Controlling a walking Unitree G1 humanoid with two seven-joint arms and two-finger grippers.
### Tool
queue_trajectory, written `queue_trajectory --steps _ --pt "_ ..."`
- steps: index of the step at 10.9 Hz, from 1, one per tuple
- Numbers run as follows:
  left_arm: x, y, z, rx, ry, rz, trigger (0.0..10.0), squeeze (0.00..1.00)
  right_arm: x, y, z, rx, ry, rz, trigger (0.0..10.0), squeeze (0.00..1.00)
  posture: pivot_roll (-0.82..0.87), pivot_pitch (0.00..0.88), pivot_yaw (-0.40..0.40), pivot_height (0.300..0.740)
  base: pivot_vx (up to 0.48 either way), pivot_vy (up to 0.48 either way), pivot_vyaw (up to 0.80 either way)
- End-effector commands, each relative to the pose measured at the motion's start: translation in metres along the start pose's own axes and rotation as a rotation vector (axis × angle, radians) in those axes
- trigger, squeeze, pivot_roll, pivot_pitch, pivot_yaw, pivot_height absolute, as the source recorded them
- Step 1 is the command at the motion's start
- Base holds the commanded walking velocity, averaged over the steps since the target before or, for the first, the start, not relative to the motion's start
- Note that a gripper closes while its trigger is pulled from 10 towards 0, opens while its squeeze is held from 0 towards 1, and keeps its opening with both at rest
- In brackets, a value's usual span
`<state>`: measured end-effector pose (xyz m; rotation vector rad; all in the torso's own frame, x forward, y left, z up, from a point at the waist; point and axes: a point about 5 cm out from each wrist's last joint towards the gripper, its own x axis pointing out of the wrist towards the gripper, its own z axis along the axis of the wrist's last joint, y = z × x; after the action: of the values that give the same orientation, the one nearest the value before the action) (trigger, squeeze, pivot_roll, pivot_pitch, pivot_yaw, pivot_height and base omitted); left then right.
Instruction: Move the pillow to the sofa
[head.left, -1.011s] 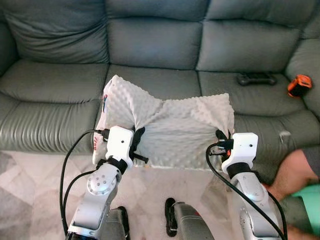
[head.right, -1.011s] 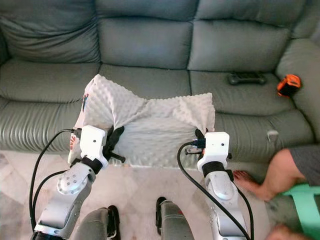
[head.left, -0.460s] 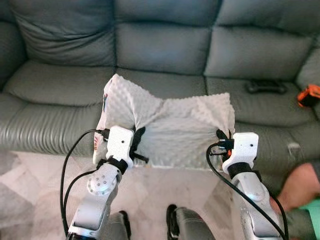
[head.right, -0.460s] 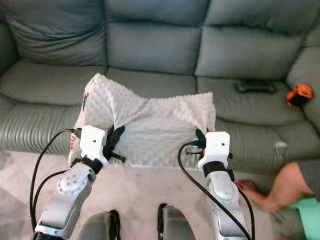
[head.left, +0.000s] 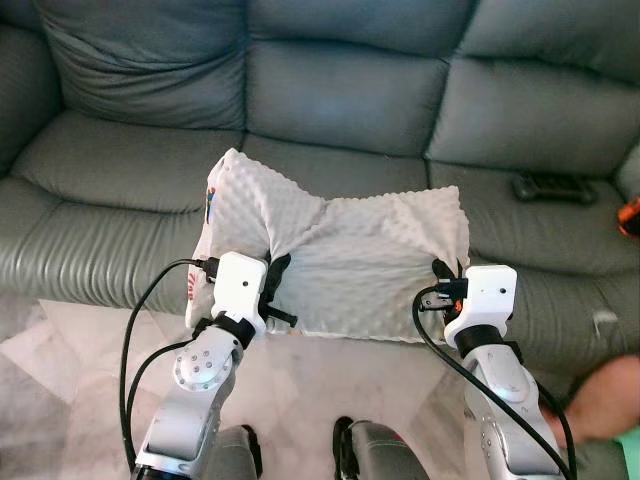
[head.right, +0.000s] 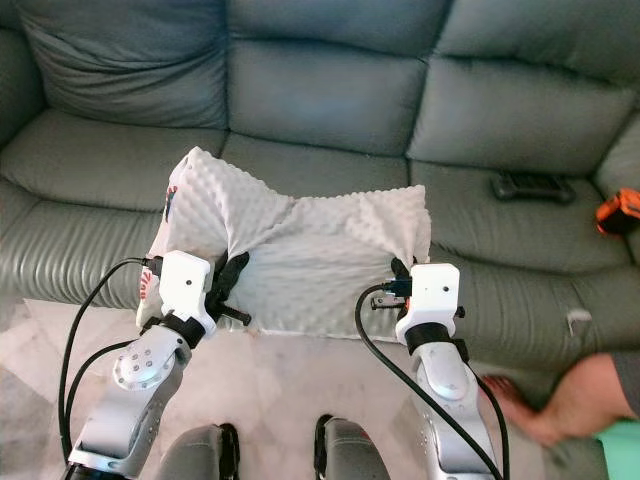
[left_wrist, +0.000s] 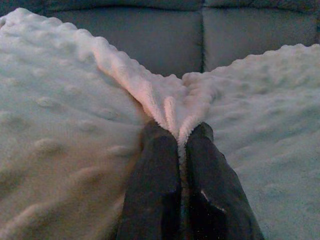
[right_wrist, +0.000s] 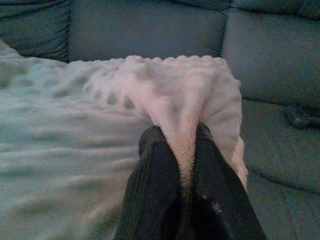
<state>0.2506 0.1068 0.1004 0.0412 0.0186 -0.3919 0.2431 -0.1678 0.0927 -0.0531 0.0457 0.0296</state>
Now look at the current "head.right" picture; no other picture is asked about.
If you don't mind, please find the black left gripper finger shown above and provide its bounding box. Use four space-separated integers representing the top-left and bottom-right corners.
210 252 251 301

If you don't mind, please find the beige bumpy textured pillow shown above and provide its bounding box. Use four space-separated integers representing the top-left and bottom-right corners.
140 147 433 343

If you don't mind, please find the green leather sofa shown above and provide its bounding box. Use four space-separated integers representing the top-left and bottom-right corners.
0 0 640 376

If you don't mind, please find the silver left robot leg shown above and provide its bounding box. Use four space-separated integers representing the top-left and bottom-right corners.
155 423 241 480

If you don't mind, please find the silver robot leg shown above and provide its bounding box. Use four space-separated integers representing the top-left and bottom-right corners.
315 413 411 480
155 423 241 480

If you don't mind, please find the silver right robot leg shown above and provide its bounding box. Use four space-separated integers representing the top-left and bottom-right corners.
315 413 411 480

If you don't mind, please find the small white tag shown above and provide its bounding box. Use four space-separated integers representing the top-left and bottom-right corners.
565 308 593 336

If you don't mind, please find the person's bare foot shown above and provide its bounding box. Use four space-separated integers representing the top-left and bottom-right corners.
485 350 640 448

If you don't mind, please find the orange and black device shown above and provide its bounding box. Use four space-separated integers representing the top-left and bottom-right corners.
595 187 640 238

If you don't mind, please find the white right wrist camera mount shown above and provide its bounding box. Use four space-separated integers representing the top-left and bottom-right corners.
395 263 461 346

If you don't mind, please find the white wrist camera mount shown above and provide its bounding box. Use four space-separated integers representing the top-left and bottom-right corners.
158 250 216 323
395 263 461 346

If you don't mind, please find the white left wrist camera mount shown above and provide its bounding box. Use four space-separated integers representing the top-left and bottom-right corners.
158 250 216 323

